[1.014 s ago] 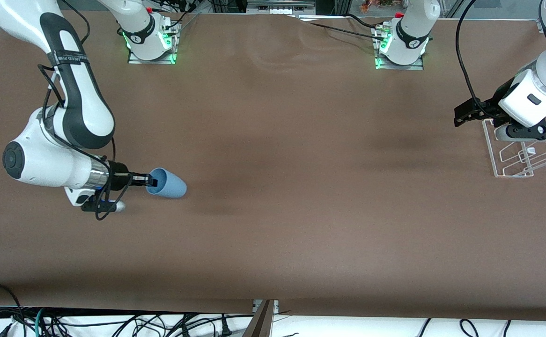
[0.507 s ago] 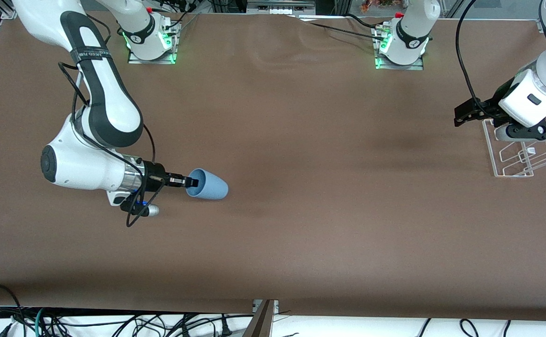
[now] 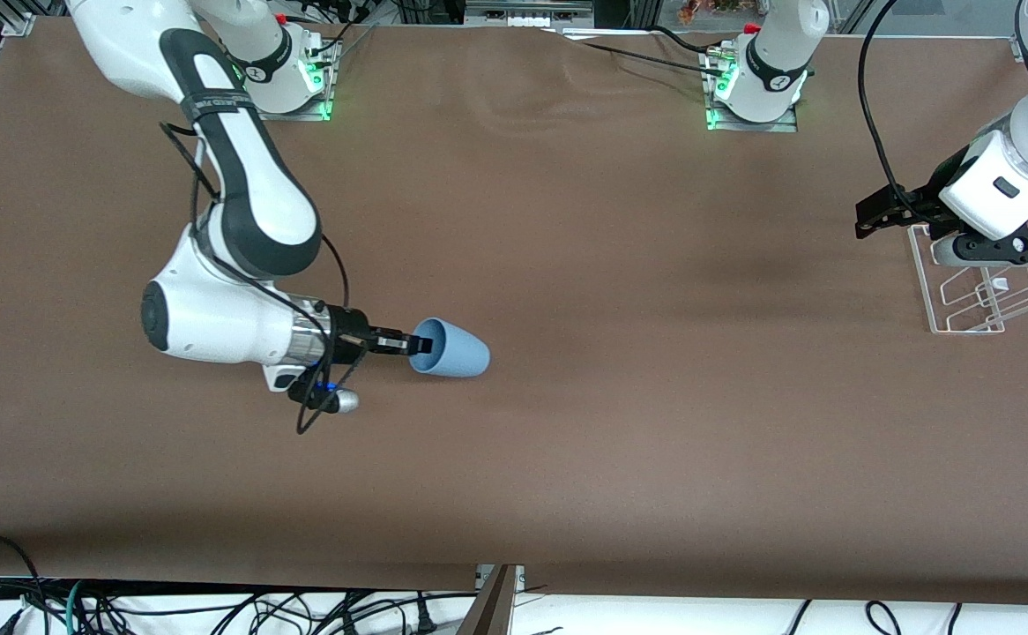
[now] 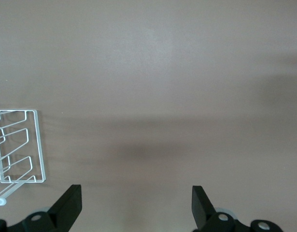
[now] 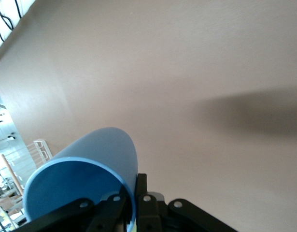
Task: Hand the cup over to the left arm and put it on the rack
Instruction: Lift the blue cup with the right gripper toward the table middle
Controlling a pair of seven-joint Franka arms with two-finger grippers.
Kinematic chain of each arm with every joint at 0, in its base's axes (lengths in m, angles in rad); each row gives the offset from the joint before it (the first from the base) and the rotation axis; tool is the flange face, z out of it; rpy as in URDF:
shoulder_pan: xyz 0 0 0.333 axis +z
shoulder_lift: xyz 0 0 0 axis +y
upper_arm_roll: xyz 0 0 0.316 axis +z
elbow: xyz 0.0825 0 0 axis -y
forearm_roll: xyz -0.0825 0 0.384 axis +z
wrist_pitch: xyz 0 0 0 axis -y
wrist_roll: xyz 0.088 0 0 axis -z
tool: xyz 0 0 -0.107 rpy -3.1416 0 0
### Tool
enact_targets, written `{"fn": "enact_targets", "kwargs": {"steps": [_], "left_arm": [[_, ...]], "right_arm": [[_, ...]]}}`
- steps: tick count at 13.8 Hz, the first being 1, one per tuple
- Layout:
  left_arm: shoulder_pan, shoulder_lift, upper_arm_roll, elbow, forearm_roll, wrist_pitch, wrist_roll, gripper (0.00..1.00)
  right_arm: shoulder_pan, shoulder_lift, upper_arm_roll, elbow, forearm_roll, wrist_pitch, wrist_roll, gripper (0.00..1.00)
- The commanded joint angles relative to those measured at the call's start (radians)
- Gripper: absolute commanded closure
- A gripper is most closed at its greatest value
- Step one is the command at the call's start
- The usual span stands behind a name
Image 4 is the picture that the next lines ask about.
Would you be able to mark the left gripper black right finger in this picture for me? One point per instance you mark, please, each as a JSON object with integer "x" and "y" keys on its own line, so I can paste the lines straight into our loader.
{"x": 201, "y": 210}

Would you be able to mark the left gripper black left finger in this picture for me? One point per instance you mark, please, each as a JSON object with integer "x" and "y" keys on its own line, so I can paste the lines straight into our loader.
{"x": 66, "y": 207}

